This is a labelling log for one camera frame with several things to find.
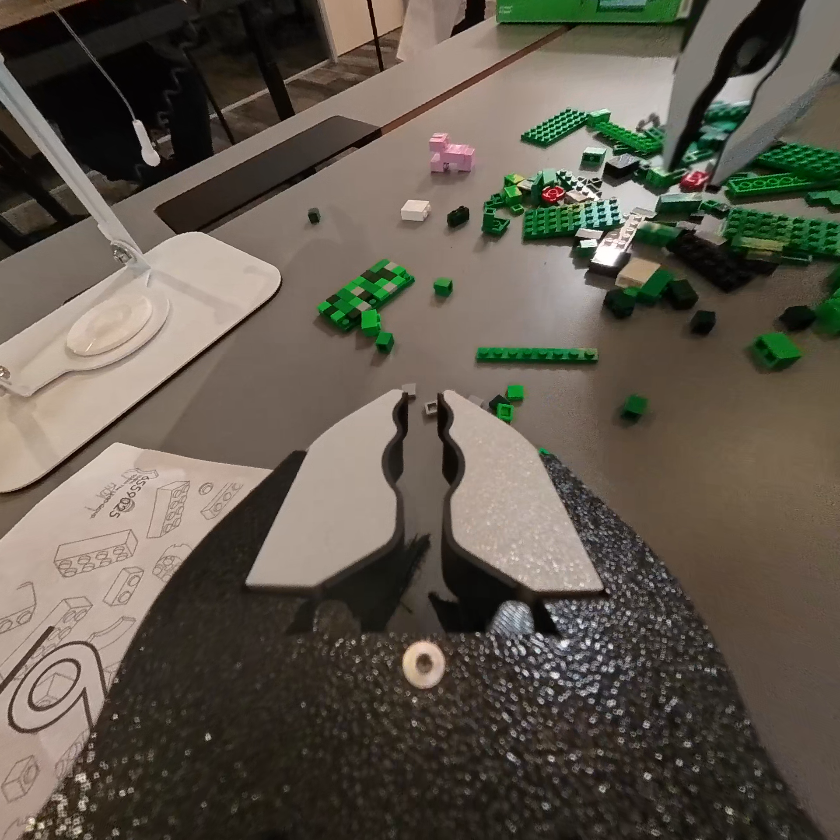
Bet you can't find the printed paper bag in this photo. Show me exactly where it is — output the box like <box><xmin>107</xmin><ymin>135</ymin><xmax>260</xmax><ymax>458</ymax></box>
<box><xmin>0</xmin><ymin>443</ymin><xmax>273</xmax><ymax>834</ymax></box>

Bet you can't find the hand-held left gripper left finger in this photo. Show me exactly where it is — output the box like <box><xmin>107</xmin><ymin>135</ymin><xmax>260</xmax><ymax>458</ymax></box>
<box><xmin>246</xmin><ymin>389</ymin><xmax>404</xmax><ymax>597</ymax></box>

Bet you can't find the pile of green bricks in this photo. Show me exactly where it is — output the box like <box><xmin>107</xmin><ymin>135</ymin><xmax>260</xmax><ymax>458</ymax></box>
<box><xmin>482</xmin><ymin>105</ymin><xmax>840</xmax><ymax>371</ymax></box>

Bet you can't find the white book stand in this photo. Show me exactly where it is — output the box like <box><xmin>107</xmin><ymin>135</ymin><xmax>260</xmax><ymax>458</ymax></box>
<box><xmin>0</xmin><ymin>56</ymin><xmax>283</xmax><ymax>493</ymax></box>

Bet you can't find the long green brick strip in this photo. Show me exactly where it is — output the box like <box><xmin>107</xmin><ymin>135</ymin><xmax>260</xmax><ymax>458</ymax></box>
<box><xmin>476</xmin><ymin>346</ymin><xmax>599</xmax><ymax>363</ymax></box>

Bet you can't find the large green studded plate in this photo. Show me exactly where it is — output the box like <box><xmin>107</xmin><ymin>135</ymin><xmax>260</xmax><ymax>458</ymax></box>
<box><xmin>725</xmin><ymin>206</ymin><xmax>840</xmax><ymax>260</ymax></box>

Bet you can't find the grey desk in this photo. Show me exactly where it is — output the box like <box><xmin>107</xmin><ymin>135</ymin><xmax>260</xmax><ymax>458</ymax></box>
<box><xmin>0</xmin><ymin>26</ymin><xmax>840</xmax><ymax>840</ymax></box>

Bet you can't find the pink brick pig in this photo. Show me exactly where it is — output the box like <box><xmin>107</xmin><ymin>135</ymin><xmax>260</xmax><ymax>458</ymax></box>
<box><xmin>430</xmin><ymin>133</ymin><xmax>476</xmax><ymax>175</ymax></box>

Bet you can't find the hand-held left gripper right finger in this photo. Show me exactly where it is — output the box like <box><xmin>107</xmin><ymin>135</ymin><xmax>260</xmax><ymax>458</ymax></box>
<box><xmin>438</xmin><ymin>389</ymin><xmax>605</xmax><ymax>601</ymax></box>

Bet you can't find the white pull cord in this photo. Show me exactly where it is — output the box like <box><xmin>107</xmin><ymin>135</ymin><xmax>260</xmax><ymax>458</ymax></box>
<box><xmin>56</xmin><ymin>10</ymin><xmax>160</xmax><ymax>166</ymax></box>

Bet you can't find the white studded plate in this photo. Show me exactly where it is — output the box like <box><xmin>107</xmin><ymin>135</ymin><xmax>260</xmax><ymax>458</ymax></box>
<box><xmin>587</xmin><ymin>211</ymin><xmax>651</xmax><ymax>263</ymax></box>

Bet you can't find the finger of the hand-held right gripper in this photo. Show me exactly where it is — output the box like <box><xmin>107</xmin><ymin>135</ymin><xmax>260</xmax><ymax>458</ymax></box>
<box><xmin>663</xmin><ymin>0</ymin><xmax>756</xmax><ymax>170</ymax></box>
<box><xmin>709</xmin><ymin>0</ymin><xmax>840</xmax><ymax>186</ymax></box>

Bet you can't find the checkered green brick plate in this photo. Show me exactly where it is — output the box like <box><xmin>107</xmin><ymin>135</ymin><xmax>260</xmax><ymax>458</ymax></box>
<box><xmin>316</xmin><ymin>259</ymin><xmax>414</xmax><ymax>332</ymax></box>

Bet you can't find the narrow green studded plate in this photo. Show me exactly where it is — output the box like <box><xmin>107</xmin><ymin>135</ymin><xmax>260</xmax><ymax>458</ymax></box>
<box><xmin>587</xmin><ymin>112</ymin><xmax>664</xmax><ymax>155</ymax></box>

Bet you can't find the black studded plate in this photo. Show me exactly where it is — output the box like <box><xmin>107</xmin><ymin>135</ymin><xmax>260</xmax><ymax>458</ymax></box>
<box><xmin>666</xmin><ymin>233</ymin><xmax>778</xmax><ymax>293</ymax></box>

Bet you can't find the green cardboard box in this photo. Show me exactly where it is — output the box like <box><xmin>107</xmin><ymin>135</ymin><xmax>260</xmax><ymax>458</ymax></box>
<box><xmin>495</xmin><ymin>0</ymin><xmax>690</xmax><ymax>25</ymax></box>

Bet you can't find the white hanging cloth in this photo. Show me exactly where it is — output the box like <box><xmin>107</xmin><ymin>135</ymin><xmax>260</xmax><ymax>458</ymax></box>
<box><xmin>399</xmin><ymin>0</ymin><xmax>487</xmax><ymax>64</ymax></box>

